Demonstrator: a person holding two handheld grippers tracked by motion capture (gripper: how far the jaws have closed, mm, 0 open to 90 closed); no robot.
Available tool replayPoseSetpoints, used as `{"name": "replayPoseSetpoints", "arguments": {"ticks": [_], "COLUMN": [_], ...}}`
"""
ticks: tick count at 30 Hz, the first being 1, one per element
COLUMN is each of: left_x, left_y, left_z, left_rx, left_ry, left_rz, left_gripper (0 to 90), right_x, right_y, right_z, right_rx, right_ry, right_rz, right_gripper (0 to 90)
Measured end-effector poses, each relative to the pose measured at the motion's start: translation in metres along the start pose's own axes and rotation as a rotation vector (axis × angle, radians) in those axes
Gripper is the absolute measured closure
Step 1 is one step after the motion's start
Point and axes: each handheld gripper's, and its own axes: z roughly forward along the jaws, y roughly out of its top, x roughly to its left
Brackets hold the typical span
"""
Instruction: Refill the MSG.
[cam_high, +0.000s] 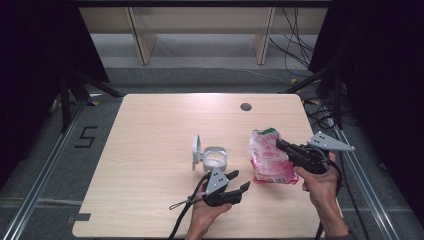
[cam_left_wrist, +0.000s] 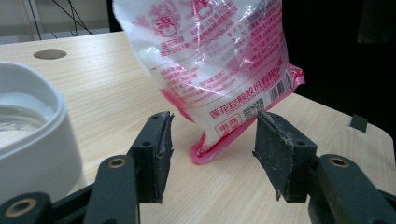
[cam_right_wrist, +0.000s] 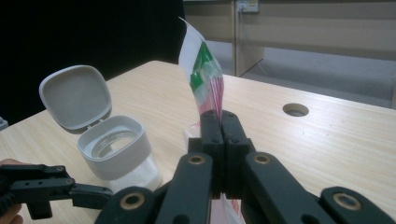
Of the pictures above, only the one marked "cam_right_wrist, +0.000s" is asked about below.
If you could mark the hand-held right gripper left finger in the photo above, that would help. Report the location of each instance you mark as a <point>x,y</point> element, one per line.
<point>213,137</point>

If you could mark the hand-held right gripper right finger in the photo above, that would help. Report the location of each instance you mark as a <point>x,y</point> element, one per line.
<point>235,140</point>

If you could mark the clear jar with grey lid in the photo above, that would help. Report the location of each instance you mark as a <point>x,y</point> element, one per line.
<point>115,155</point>

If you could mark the pink and white sugar bag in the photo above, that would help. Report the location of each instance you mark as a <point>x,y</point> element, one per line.
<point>202,71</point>

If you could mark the small grey object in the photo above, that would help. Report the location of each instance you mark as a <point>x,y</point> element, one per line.
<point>3,123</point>

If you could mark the beige wooden cabinet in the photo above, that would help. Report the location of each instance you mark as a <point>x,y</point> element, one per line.
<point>311,28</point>

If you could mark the black curtain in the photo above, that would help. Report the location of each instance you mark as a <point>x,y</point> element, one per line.
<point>93,31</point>

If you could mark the white wall socket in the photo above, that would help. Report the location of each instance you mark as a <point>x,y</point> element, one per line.
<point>247,5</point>

